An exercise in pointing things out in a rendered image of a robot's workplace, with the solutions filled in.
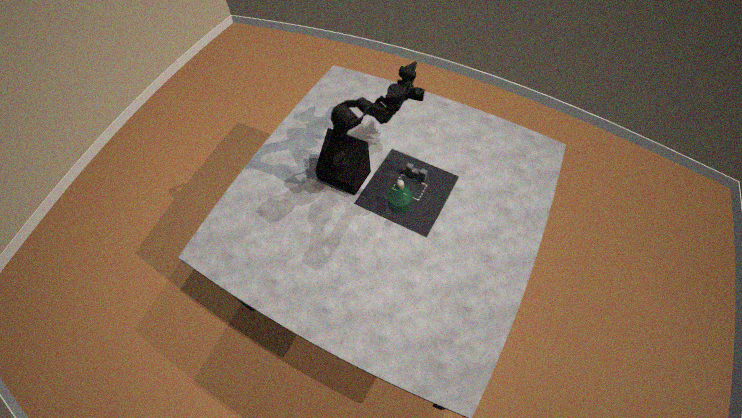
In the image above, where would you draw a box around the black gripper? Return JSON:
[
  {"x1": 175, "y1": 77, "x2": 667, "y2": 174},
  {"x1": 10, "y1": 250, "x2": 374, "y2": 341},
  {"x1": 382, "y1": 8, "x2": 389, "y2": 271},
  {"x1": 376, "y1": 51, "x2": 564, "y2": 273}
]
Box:
[{"x1": 398, "y1": 61, "x2": 417, "y2": 101}]

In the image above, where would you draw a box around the dark grey square mat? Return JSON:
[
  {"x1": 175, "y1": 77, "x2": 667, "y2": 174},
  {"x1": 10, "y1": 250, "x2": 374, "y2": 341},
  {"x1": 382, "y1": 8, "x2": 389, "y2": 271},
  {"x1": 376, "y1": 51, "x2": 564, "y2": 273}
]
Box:
[{"x1": 354, "y1": 149, "x2": 459, "y2": 237}]

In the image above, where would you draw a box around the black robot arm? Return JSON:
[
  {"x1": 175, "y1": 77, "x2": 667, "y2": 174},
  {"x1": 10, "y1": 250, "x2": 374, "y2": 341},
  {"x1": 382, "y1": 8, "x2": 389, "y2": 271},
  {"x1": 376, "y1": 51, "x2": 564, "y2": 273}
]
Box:
[{"x1": 319, "y1": 84, "x2": 425, "y2": 175}]

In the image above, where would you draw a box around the green glass bottle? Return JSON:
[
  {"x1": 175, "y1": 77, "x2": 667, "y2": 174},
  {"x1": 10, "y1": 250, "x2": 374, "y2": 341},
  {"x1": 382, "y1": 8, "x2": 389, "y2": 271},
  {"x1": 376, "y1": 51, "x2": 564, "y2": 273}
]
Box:
[{"x1": 387, "y1": 180, "x2": 413, "y2": 214}]

